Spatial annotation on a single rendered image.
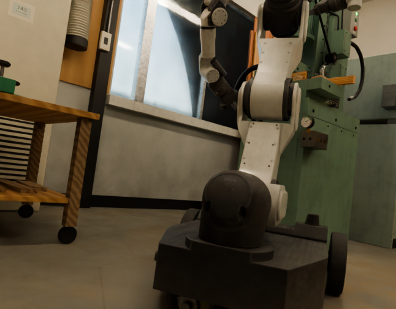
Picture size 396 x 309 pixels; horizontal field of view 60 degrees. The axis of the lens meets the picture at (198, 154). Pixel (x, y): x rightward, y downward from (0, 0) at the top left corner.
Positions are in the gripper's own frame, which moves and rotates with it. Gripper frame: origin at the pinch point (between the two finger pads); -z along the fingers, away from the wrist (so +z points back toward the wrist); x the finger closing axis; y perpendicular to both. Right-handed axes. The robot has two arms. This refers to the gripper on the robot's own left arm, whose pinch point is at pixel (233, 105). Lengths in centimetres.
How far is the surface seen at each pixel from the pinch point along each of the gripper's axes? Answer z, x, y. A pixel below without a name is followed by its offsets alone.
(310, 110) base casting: -23.3, 22.7, -21.9
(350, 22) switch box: -27, 94, 6
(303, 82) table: -13.7, 32.4, -14.6
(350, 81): -26, 47, -28
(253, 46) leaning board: -64, 115, 158
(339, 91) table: -30, 43, -22
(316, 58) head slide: -25, 61, 6
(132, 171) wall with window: -33, -64, 106
